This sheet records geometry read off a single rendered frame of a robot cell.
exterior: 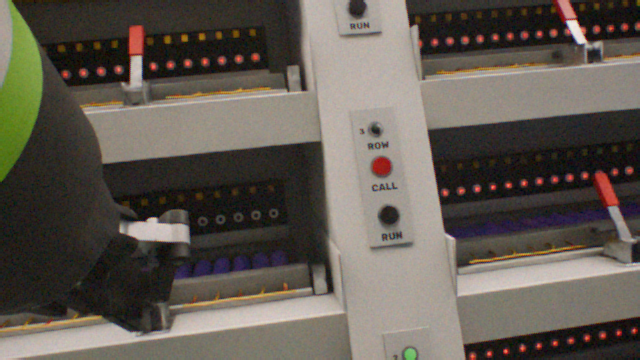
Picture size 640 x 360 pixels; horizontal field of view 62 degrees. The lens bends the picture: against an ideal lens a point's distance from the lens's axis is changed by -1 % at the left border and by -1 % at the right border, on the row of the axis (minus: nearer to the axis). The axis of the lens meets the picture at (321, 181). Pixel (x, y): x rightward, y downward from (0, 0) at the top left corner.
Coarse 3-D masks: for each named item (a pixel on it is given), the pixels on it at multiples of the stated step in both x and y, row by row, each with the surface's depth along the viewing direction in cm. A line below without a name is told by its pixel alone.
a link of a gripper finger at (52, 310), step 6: (42, 306) 30; (48, 306) 31; (54, 306) 31; (60, 306) 32; (66, 306) 32; (30, 312) 31; (36, 312) 31; (42, 312) 31; (48, 312) 31; (54, 312) 32; (60, 312) 32; (66, 312) 32; (54, 318) 32
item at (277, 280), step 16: (240, 272) 50; (256, 272) 50; (272, 272) 50; (288, 272) 50; (304, 272) 50; (176, 288) 48; (192, 288) 49; (208, 288) 49; (224, 288) 49; (240, 288) 49; (256, 288) 50; (272, 288) 50; (288, 288) 50; (304, 288) 50; (176, 304) 49; (192, 304) 47; (208, 304) 47; (0, 320) 47; (16, 320) 47; (32, 320) 47; (48, 320) 47; (80, 320) 46
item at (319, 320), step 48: (192, 240) 61; (240, 240) 62; (336, 288) 47; (48, 336) 45; (96, 336) 44; (144, 336) 43; (192, 336) 43; (240, 336) 43; (288, 336) 44; (336, 336) 45
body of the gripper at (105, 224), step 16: (96, 208) 20; (112, 208) 22; (96, 224) 20; (112, 224) 22; (80, 240) 19; (96, 240) 21; (112, 240) 23; (128, 240) 24; (80, 256) 20; (96, 256) 21; (112, 256) 24; (128, 256) 24; (64, 272) 20; (80, 272) 21; (32, 288) 19; (48, 288) 19; (64, 288) 20; (16, 304) 19; (32, 304) 20
